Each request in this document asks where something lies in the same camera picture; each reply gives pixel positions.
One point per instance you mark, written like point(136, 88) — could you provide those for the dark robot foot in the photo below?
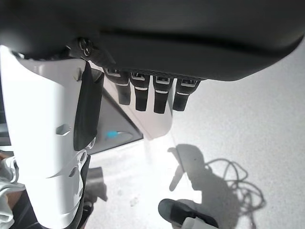
point(181, 212)

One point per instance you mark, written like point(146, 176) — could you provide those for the white crumpled cloth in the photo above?
point(7, 176)

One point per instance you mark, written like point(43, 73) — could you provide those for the white robot leg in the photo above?
point(40, 124)

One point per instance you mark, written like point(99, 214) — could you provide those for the white appliance with grey panel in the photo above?
point(119, 126)

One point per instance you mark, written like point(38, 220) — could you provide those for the dark right robot hand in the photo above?
point(166, 43)

